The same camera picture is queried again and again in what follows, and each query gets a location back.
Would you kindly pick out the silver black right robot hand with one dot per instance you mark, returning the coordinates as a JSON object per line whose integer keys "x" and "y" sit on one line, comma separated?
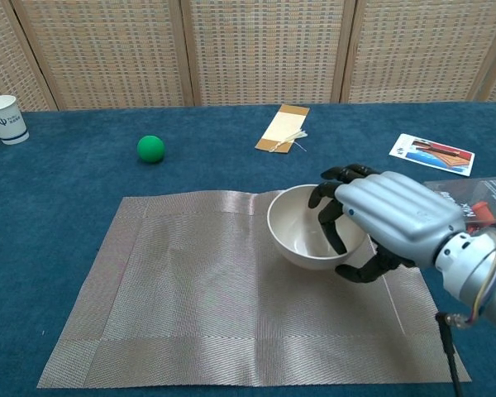
{"x": 397, "y": 215}

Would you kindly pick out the beige round bowl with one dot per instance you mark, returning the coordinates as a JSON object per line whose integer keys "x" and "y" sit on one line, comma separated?
{"x": 293, "y": 231}

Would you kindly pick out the brown woven placemat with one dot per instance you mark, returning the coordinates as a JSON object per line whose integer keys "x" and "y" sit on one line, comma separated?
{"x": 190, "y": 297}

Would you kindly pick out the colourful printed card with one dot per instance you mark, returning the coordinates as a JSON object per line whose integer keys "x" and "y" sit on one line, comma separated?
{"x": 434, "y": 155}

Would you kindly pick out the clear box with red items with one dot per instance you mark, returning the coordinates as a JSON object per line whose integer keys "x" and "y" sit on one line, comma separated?
{"x": 494, "y": 196}

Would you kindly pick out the brown white paper sleeve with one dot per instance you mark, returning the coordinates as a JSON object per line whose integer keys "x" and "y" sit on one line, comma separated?
{"x": 281, "y": 128}

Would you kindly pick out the green ball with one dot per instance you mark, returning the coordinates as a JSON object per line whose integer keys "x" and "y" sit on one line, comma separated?
{"x": 151, "y": 149}

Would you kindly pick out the white paper cup blue logo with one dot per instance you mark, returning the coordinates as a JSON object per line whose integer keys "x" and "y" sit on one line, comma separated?
{"x": 6, "y": 124}

